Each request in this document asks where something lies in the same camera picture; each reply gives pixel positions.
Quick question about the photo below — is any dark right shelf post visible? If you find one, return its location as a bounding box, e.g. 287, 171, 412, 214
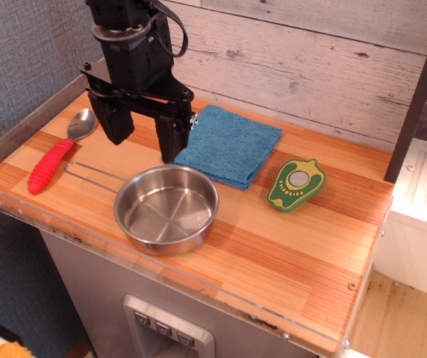
384, 57, 427, 183

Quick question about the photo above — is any silver toy dispenser panel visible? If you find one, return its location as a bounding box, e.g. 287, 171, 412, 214
123, 295, 216, 357

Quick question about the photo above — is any red handled metal spoon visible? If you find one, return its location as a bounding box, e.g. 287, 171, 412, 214
28, 108, 96, 194

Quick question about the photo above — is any orange object bottom left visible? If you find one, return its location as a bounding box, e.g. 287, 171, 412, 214
0, 342, 34, 358

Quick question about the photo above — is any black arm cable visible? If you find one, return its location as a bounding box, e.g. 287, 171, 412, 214
148, 0, 190, 58

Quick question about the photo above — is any small steel pan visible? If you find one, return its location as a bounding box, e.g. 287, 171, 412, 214
63, 161, 219, 257

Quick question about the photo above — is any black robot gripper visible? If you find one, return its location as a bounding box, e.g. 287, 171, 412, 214
81, 25, 194, 163

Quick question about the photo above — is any green toy pepper half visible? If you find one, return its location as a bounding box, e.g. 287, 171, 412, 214
267, 159, 326, 213

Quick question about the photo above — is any blue folded towel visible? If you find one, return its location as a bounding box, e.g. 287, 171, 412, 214
174, 104, 282, 190

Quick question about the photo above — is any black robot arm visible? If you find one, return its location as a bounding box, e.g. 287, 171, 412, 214
81, 1, 196, 163

